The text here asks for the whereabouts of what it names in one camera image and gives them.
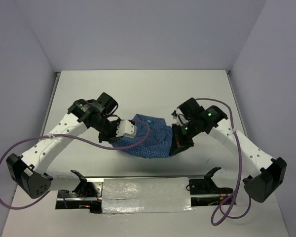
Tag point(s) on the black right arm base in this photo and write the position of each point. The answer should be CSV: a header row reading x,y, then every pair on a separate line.
x,y
204,192

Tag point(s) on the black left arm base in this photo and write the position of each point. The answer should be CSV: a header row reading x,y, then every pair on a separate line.
x,y
88,197

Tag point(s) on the blue plaid long sleeve shirt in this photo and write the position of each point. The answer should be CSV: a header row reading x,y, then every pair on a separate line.
x,y
158,143

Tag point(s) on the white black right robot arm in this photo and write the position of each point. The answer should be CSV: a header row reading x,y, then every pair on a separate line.
x,y
266,173

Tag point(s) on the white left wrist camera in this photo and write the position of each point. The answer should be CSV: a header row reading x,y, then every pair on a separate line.
x,y
126,128

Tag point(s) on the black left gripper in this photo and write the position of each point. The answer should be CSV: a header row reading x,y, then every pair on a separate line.
x,y
113,135

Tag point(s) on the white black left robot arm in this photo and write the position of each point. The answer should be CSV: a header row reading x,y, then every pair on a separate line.
x,y
30,169

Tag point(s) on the aluminium table edge rail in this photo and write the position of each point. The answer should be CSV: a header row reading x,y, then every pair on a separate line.
x,y
237,103

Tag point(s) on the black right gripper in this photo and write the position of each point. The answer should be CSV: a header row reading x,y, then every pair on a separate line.
x,y
178,142

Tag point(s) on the silver tape covered panel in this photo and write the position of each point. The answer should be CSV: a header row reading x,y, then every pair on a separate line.
x,y
145,195

